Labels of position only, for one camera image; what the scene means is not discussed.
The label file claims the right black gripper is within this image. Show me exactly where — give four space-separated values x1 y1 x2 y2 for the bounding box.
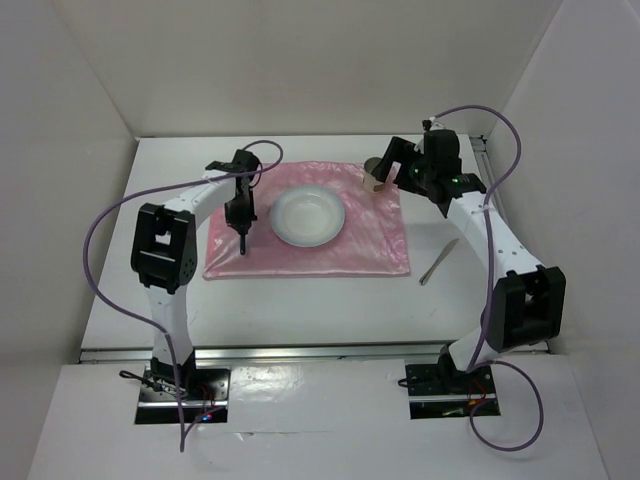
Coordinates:
372 136 436 197

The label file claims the white ceramic bowl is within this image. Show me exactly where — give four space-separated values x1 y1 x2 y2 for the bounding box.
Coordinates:
269 185 346 248

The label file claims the brown paper cup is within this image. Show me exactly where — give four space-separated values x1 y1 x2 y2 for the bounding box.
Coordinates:
363 157 393 193

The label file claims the pink satin cloth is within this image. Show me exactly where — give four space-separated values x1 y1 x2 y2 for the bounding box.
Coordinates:
202 161 410 280

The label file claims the silver table knife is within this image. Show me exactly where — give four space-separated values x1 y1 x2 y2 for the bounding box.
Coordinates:
419 238 459 286

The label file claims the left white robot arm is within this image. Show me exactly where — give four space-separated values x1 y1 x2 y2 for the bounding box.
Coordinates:
131 150 262 399

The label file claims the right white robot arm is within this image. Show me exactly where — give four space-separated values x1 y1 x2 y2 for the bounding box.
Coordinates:
364 130 566 392

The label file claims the aluminium right side rail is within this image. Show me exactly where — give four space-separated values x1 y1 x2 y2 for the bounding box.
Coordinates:
469 135 505 218

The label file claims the aluminium rail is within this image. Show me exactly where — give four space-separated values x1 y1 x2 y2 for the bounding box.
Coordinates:
469 135 505 218
79 339 546 374

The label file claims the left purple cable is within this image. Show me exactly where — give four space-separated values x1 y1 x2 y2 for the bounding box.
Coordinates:
83 139 285 453

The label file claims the aluminium front rail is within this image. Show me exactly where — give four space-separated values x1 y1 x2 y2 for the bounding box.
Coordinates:
79 339 546 374

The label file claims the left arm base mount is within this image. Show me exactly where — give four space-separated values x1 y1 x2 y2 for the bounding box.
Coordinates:
119 367 231 425

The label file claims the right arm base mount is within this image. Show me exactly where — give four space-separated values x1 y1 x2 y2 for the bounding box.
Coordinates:
397 364 501 420

